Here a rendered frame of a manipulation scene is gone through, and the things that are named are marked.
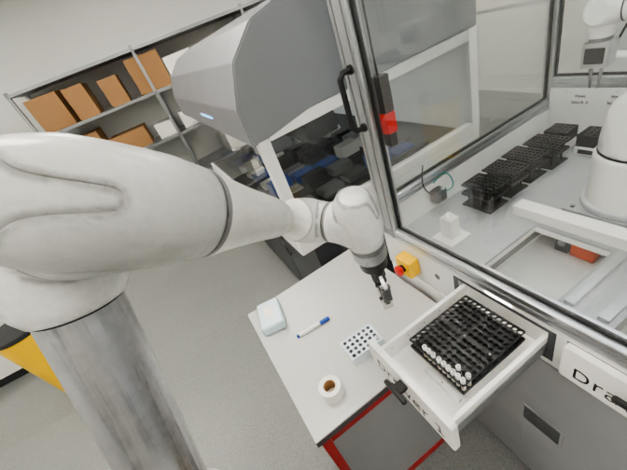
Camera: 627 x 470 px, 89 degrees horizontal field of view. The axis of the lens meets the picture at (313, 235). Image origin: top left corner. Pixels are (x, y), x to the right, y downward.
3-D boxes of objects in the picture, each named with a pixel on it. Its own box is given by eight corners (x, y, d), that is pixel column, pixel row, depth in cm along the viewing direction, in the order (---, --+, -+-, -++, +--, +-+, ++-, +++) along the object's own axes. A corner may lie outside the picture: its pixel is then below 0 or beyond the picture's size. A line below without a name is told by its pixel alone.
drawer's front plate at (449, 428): (455, 452, 72) (452, 430, 66) (374, 363, 95) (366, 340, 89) (461, 447, 72) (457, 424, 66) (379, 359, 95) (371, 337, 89)
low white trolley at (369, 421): (373, 522, 129) (315, 444, 88) (305, 401, 179) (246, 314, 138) (474, 428, 144) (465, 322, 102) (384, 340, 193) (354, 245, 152)
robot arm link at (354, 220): (392, 226, 80) (344, 223, 87) (380, 177, 70) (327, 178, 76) (380, 259, 74) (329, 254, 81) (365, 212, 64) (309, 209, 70)
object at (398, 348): (454, 437, 73) (452, 425, 69) (382, 360, 93) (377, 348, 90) (564, 334, 82) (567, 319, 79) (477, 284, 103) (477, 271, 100)
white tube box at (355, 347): (355, 366, 102) (352, 360, 100) (341, 349, 109) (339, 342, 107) (385, 345, 105) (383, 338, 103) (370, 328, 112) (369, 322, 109)
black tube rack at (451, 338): (464, 400, 78) (463, 386, 74) (412, 352, 92) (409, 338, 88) (524, 346, 83) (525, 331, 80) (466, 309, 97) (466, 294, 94)
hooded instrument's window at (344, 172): (296, 237, 147) (255, 145, 122) (212, 162, 289) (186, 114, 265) (470, 131, 175) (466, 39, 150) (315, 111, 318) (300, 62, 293)
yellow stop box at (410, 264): (410, 281, 113) (407, 266, 109) (397, 271, 118) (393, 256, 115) (421, 273, 114) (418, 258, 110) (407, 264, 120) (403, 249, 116)
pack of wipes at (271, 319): (287, 326, 125) (284, 320, 122) (265, 338, 124) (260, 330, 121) (280, 302, 137) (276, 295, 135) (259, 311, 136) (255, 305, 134)
